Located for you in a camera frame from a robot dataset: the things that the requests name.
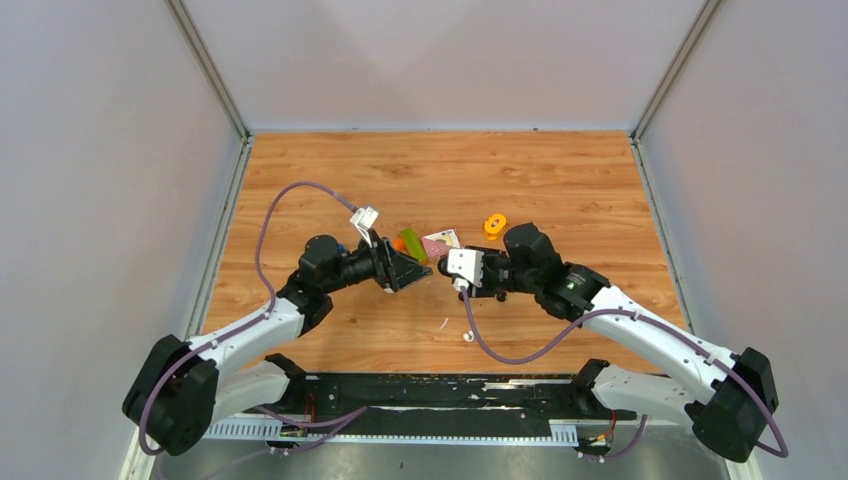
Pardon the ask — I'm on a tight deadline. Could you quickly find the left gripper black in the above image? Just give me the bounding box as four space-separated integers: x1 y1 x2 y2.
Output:
323 229 433 295

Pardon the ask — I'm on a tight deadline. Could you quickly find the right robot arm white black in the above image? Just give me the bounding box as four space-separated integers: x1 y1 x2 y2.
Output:
443 223 789 463

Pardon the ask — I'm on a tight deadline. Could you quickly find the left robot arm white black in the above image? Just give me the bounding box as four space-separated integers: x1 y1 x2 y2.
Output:
122 230 433 456

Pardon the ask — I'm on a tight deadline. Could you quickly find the green toy block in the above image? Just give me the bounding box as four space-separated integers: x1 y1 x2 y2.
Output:
399 228 429 264

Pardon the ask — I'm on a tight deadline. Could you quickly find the pink patterned card box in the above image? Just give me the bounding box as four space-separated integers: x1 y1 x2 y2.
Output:
420 229 462 261

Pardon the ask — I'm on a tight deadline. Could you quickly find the yellow traffic light toy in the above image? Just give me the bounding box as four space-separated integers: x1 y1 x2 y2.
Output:
483 213 508 241

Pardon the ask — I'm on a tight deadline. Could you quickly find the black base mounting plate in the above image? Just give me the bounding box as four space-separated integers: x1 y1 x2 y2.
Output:
268 373 637 436

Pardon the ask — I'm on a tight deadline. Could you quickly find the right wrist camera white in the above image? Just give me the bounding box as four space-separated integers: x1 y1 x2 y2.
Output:
445 248 484 291

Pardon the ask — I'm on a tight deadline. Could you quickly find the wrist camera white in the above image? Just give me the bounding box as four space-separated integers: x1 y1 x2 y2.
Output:
445 248 484 291
349 205 379 246

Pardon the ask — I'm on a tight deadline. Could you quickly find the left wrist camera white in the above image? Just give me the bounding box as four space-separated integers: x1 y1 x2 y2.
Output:
349 205 379 246

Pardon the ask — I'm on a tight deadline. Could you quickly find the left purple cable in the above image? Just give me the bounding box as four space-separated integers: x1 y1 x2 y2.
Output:
137 181 370 480

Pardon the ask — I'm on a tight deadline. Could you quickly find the white slotted cable duct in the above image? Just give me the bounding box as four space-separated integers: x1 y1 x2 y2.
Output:
202 415 579 447

